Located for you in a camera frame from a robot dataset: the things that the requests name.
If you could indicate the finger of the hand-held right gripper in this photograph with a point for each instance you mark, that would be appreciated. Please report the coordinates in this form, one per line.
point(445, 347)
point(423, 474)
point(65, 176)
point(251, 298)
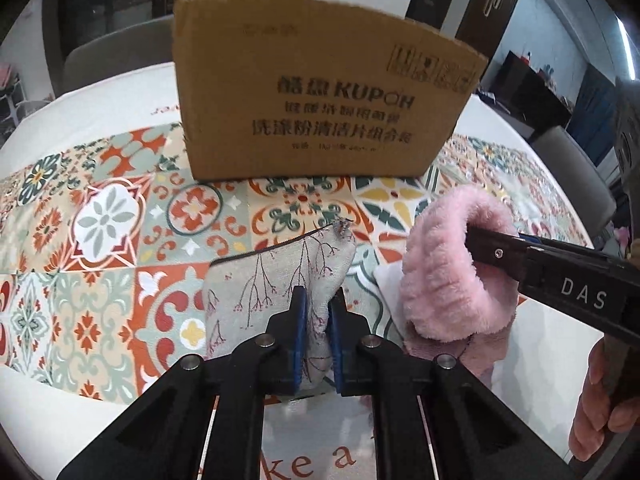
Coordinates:
point(534, 241)
point(497, 254)

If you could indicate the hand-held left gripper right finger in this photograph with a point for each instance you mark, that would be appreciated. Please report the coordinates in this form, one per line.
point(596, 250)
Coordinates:
point(336, 345)

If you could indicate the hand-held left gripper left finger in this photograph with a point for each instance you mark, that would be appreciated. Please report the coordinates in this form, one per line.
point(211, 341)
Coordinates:
point(299, 340)

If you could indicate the pink fluffy headband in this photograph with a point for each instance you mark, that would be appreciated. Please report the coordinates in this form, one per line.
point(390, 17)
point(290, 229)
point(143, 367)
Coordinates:
point(440, 270)

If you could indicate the grey branch print zipper pouch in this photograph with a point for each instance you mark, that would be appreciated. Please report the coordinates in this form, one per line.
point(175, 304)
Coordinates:
point(265, 280)

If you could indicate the brown cardboard box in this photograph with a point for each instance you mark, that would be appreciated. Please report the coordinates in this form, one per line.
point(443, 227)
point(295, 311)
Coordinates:
point(300, 85)

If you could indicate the person's right hand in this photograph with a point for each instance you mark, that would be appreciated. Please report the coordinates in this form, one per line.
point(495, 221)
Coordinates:
point(590, 400)

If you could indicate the grey dining chair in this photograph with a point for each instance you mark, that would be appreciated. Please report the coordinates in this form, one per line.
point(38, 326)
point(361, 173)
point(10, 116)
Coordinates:
point(115, 52)
point(575, 170)

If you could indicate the blue curtain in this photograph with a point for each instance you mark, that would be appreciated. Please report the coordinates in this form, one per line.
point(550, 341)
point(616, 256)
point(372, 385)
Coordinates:
point(592, 97)

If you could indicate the colourful tile pattern table runner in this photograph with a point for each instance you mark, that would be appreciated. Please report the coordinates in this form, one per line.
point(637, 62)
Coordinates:
point(100, 260)

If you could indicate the white shoe rack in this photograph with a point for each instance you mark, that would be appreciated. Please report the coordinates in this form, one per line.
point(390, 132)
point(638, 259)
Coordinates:
point(12, 97)

